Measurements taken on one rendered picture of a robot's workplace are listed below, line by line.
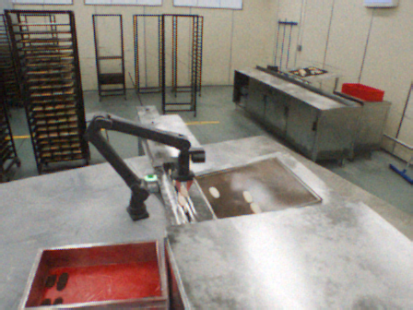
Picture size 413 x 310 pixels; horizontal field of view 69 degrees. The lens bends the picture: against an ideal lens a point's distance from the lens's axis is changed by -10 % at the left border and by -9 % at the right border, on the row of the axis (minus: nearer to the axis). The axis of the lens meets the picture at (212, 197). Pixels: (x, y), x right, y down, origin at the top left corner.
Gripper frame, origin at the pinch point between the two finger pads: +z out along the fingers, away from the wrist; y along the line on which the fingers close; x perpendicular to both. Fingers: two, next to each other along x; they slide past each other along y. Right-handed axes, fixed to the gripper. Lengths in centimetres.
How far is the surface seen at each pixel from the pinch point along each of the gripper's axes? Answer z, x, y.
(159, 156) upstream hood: 1.3, 46.9, -4.2
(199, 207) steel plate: 11.0, 0.7, 8.5
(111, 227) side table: 10.9, -7.5, -36.6
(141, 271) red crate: 10.4, -40.9, -26.3
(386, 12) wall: -107, 285, 372
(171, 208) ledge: 6.8, -3.5, -7.0
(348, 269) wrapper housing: -38, -103, 8
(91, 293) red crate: 10, -49, -46
